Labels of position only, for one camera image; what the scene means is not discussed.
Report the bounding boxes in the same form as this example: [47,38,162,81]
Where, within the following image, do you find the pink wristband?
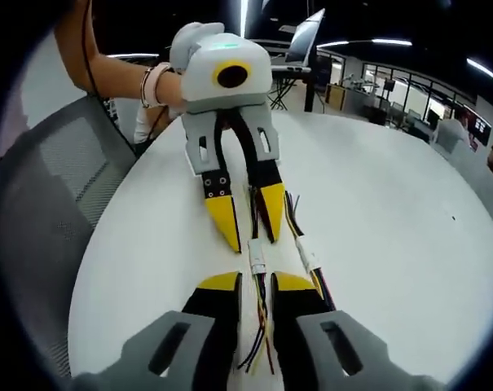
[139,62,172,109]

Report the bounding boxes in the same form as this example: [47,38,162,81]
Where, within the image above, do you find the black-legged laptop stand table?
[245,37,317,113]

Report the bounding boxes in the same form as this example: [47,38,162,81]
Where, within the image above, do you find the grey mesh office chair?
[0,96,138,378]

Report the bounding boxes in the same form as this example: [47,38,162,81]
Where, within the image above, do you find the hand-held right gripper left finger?
[73,271,244,391]

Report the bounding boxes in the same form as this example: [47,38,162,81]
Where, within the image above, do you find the computer monitor on desk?
[285,7,327,66]

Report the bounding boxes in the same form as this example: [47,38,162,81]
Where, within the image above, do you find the wall screen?
[471,115,493,147]

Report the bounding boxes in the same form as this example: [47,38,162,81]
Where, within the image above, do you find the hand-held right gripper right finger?
[270,271,445,391]

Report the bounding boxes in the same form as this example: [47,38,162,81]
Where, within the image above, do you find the person's left hand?
[161,71,187,112]

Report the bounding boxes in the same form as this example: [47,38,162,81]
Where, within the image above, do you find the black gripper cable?
[79,0,103,97]

